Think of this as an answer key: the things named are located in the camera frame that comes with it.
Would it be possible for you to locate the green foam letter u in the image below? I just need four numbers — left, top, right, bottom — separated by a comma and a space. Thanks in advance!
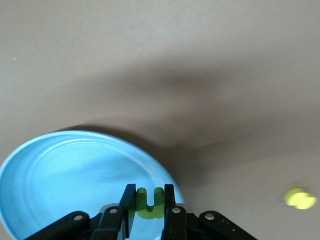
134, 187, 166, 220

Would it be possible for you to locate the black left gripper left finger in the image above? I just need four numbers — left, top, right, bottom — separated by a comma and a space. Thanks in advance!
24, 184, 137, 240

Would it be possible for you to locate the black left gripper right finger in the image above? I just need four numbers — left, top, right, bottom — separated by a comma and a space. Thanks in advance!
161, 184, 258, 240

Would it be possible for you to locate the brown table cover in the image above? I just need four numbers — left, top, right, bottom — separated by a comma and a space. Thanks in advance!
0, 0, 320, 240

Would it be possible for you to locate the blue plate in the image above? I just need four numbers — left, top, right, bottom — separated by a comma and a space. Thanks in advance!
0, 130, 185, 240

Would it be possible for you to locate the yellow foam digit two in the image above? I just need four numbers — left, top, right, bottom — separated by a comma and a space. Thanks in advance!
283, 187, 318, 210

